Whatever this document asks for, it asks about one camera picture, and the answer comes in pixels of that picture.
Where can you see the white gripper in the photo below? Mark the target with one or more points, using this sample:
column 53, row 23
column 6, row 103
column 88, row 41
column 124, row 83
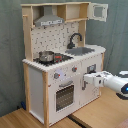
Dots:
column 95, row 79

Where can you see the white oven door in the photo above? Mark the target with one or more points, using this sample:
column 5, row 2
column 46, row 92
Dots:
column 63, row 99

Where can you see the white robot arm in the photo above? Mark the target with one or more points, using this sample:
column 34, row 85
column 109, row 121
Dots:
column 105, row 79

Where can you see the wooden toy kitchen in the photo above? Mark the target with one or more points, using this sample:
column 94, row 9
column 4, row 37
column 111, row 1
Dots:
column 38, row 78

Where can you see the grey toy sink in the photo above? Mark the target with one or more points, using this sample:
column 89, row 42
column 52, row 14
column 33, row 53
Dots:
column 79, row 51

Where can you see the left red stove knob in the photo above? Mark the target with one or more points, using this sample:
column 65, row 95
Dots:
column 56, row 75

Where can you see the black toy faucet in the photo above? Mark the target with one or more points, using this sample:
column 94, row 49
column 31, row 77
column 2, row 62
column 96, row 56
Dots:
column 71, row 43

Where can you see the black toy stovetop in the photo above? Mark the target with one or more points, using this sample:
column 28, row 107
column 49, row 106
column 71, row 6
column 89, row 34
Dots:
column 58, row 58

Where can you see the silver toy pot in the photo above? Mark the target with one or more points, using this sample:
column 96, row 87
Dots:
column 46, row 56

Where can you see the white microwave cabinet door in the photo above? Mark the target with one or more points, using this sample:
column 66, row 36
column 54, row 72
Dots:
column 97, row 11

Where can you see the grey range hood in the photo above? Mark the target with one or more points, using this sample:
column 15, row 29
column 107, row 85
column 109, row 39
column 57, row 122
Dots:
column 48, row 18

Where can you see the grey cabinet door handle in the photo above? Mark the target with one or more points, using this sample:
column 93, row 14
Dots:
column 84, row 85

